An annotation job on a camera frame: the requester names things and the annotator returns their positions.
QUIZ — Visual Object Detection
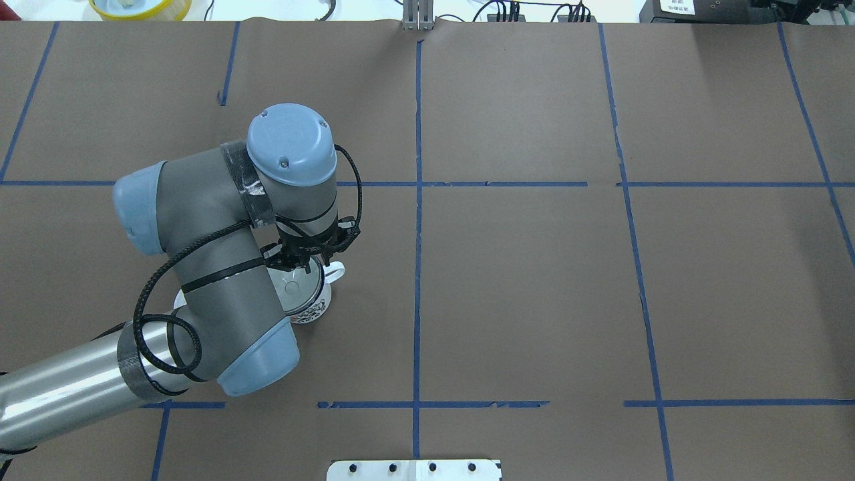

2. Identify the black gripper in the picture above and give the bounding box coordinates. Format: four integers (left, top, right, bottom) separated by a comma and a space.
262, 221, 336, 276

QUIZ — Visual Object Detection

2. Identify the white cup lid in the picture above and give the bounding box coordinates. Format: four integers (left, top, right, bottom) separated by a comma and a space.
172, 290, 187, 311

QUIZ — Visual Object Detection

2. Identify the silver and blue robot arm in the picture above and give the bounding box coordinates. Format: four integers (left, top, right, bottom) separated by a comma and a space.
2, 103, 361, 462

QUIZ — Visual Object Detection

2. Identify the white enamel cup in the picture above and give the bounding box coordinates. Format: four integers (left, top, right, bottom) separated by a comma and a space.
267, 258, 346, 325

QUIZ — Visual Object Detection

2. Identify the yellow tape roll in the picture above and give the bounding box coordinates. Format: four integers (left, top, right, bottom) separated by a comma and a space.
88, 1, 193, 21

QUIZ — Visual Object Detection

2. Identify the black desktop box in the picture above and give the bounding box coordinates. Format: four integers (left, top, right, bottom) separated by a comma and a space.
638, 1, 799, 25

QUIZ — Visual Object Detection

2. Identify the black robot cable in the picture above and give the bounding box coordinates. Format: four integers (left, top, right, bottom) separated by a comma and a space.
132, 143, 364, 396

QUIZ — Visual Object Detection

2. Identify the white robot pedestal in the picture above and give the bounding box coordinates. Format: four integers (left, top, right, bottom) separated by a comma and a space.
326, 459, 503, 480

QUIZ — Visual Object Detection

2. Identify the aluminium frame post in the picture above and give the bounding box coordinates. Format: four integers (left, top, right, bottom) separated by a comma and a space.
398, 0, 436, 31

